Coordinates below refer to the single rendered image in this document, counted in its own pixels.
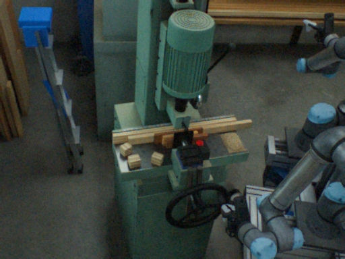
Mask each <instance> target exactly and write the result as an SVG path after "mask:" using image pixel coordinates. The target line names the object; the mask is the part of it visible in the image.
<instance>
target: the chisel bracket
mask: <svg viewBox="0 0 345 259"><path fill-rule="evenodd" d="M166 110H167V113H168V116H169V117H170V120H171V121H172V125H173V127H174V128H175V129H181V128H184V127H183V124H182V122H184V124H185V125H186V127H189V123H190V119H191V115H190V113H189V111H188V109H187V107H186V111H184V112H182V113H181V112H178V111H176V110H175V98H168V99H167V106H166Z"/></svg>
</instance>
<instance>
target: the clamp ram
mask: <svg viewBox="0 0 345 259"><path fill-rule="evenodd" d="M193 135H194V131H193V130H189V131H188V132H175V133H174V136H173V141H172V148H173V149H174V148H177V147H178V146H186V145H190V144H192V141H193Z"/></svg>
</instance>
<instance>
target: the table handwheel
mask: <svg viewBox="0 0 345 259"><path fill-rule="evenodd" d="M204 190H216V191H218V192H221V194H222V195H223V197H224V199H225V200H226V203H225V204H229V200H230V196H229V192H228V190H227V189H226V188H225V187H224V186H221V185H219V184H217V183H201V184H197V185H195V186H191V187H189V188H187V189H185V190H183V191H182V192H180V193H178V194H177V195H176V196H175V197H173V198H172V200H171V201H170V202H169V203H168V205H167V207H166V210H165V213H164V214H165V218H166V220H167V222H168V223H169V224H170V225H172V226H173V227H178V228H181V229H189V228H194V227H199V226H202V225H205V224H207V223H209V222H210V221H213V220H214V219H216V218H217V217H218V216H220V215H221V206H222V205H221V204H220V203H217V204H204V202H203V200H202V199H199V197H198V196H197V192H200V191H204ZM190 194H191V195H190ZM188 195H190V197H189V198H190V200H191V203H190V207H191V210H189V212H188V213H186V214H185V215H184V216H182V217H181V218H180V219H179V220H177V221H176V220H175V219H173V216H172V211H173V208H174V207H175V205H177V203H178V202H180V201H181V200H182V199H183V198H185V197H187V196H188ZM206 208H217V209H216V210H215V211H214V212H213V213H211V214H210V215H209V216H206V217H205V218H203V219H200V220H197V221H189V222H182V221H184V220H185V219H186V218H187V217H188V216H190V215H191V214H192V213H193V214H196V215H200V214H202V213H204V212H205V210H206Z"/></svg>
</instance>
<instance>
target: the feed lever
mask: <svg viewBox="0 0 345 259"><path fill-rule="evenodd" d="M236 49H237V46H236V45H235V44H234V43H233V42H230V43H229V44H228V46H227V50H226V51H225V52H224V53H223V54H222V55H221V56H220V57H219V58H218V60H216V62H215V63H213V65H211V66H210V68H208V72H207V76H206V81H205V84H207V83H208V73H210V71H212V70H213V68H215V66H216V65H218V63H220V62H221V60H223V58H225V57H226V55H228V53H229V52H234V51H235V50H236Z"/></svg>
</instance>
